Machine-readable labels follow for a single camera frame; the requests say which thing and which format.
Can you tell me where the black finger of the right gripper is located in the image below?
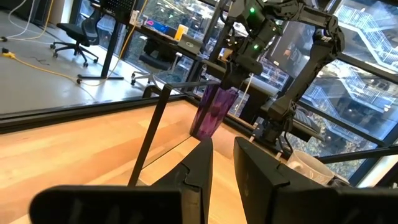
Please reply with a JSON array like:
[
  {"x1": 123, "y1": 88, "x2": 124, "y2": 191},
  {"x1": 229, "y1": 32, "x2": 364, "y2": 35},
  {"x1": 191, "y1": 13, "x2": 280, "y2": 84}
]
[
  {"x1": 233, "y1": 72, "x2": 247, "y2": 91},
  {"x1": 221, "y1": 65, "x2": 234, "y2": 91}
]

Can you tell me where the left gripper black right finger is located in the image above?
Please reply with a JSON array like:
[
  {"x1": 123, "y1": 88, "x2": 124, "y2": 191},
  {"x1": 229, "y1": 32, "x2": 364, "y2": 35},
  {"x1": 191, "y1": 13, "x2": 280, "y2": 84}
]
[{"x1": 233, "y1": 136, "x2": 398, "y2": 224}]

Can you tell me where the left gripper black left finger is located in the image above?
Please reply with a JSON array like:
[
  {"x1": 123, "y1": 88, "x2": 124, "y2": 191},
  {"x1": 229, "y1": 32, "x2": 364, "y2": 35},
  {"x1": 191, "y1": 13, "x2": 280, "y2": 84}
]
[{"x1": 29, "y1": 138, "x2": 214, "y2": 224}]

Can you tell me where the purple faceted plastic cup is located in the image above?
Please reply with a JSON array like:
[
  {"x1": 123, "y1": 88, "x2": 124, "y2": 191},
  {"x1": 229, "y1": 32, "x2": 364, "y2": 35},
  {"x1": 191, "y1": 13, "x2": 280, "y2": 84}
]
[{"x1": 189, "y1": 83, "x2": 239, "y2": 141}]

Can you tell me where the white ceramic mug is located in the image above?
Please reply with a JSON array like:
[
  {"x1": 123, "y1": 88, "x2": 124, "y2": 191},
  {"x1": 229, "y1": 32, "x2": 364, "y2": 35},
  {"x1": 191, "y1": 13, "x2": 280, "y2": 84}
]
[{"x1": 285, "y1": 149, "x2": 335, "y2": 187}]

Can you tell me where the dark computer monitor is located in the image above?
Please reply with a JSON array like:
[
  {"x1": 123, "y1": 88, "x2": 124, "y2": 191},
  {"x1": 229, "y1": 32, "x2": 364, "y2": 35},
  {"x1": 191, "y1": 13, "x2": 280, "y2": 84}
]
[{"x1": 266, "y1": 20, "x2": 323, "y2": 80}]

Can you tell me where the grey box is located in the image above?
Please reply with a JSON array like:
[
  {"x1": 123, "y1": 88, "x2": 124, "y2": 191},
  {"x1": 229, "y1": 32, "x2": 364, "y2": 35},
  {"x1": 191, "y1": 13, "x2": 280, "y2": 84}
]
[{"x1": 177, "y1": 33, "x2": 204, "y2": 56}]

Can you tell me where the office chair with white base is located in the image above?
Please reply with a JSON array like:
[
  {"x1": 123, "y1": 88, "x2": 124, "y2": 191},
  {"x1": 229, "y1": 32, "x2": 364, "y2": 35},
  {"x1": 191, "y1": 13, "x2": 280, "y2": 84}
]
[{"x1": 130, "y1": 37, "x2": 185, "y2": 87}]

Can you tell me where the white power strip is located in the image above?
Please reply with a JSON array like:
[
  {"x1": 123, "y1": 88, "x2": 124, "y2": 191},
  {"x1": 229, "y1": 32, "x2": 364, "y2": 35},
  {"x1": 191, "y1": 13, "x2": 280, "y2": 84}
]
[{"x1": 128, "y1": 9, "x2": 141, "y2": 27}]

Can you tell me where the black office desk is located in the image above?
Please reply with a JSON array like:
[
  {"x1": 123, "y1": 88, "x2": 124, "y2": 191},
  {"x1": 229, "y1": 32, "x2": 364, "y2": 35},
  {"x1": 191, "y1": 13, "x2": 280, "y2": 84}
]
[{"x1": 76, "y1": 0, "x2": 280, "y2": 103}]

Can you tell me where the black office chair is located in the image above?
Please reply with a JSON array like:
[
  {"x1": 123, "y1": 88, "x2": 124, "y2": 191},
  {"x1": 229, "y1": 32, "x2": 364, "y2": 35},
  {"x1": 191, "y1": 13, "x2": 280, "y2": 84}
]
[{"x1": 49, "y1": 9, "x2": 101, "y2": 68}]

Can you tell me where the wooden tray with black handles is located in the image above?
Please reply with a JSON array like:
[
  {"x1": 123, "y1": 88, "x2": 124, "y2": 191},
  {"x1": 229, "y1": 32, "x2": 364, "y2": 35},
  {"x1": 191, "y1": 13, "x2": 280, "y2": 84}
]
[{"x1": 127, "y1": 80, "x2": 398, "y2": 224}]

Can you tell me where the black aluminium table frame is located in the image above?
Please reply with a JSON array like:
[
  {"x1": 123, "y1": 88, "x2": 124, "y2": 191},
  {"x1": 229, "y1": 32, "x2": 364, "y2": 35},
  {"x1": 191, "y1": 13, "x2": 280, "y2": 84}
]
[{"x1": 0, "y1": 84, "x2": 321, "y2": 156}]

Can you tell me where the yellow floor cable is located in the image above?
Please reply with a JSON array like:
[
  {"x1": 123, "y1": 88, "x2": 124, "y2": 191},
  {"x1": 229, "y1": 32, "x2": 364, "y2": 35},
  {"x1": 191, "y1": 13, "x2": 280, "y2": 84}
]
[{"x1": 1, "y1": 0, "x2": 149, "y2": 88}]

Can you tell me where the white floor cable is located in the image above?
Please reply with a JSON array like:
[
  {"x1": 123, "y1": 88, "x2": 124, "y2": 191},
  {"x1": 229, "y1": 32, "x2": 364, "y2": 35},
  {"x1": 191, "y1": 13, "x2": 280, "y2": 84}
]
[{"x1": 5, "y1": 0, "x2": 55, "y2": 43}]

